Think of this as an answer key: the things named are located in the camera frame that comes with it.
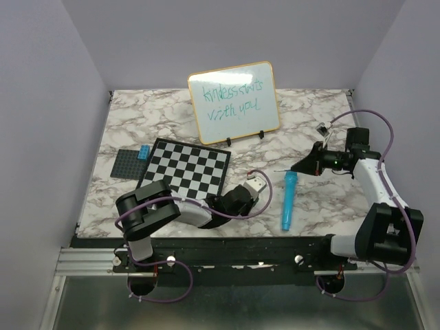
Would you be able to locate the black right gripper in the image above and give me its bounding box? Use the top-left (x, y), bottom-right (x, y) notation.
top-left (291, 141), bottom-right (349, 176)

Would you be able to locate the yellow framed whiteboard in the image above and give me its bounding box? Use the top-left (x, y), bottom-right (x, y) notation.
top-left (188, 61), bottom-right (281, 145)

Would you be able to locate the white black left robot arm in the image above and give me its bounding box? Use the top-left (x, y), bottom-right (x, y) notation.
top-left (115, 177), bottom-right (267, 272)

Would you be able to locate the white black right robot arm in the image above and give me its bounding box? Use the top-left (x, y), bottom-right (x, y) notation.
top-left (291, 127), bottom-right (424, 270)

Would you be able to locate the black whiteboard stand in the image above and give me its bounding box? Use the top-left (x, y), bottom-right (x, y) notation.
top-left (225, 130), bottom-right (265, 146)

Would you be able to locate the blue toy microphone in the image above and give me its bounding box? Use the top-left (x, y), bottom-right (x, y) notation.
top-left (281, 170), bottom-right (298, 232)

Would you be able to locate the black white chessboard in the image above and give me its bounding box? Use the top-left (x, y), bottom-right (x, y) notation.
top-left (137, 138), bottom-right (231, 199)

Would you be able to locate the blue lego brick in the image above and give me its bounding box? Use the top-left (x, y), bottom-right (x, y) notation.
top-left (137, 144), bottom-right (151, 161)

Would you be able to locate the dark grey lego baseplate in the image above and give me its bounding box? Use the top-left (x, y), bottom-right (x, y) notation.
top-left (110, 149), bottom-right (147, 180)

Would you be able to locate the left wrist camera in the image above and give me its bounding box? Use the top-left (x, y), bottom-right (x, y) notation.
top-left (243, 175), bottom-right (267, 199)

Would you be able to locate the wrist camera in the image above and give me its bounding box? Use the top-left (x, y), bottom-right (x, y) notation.
top-left (243, 175), bottom-right (267, 199)
top-left (316, 122), bottom-right (333, 141)

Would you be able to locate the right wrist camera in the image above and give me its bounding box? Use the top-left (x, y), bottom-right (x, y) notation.
top-left (316, 122), bottom-right (333, 141)

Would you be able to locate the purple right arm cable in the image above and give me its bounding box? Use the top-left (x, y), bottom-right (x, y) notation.
top-left (328, 109), bottom-right (418, 276)

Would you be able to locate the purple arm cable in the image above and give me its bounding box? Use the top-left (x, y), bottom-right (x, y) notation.
top-left (113, 170), bottom-right (274, 272)
top-left (328, 109), bottom-right (418, 276)

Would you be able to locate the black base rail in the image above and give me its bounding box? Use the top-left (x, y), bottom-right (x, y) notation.
top-left (113, 236), bottom-right (357, 287)

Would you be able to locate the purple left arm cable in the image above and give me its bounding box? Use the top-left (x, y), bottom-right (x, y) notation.
top-left (113, 170), bottom-right (274, 272)

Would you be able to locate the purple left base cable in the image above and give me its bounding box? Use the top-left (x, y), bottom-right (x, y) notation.
top-left (127, 259), bottom-right (194, 303)

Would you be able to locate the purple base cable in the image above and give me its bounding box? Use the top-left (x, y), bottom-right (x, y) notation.
top-left (316, 264), bottom-right (391, 302)
top-left (127, 259), bottom-right (194, 303)

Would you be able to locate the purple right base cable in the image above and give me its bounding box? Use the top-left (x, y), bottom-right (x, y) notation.
top-left (316, 264), bottom-right (391, 302)

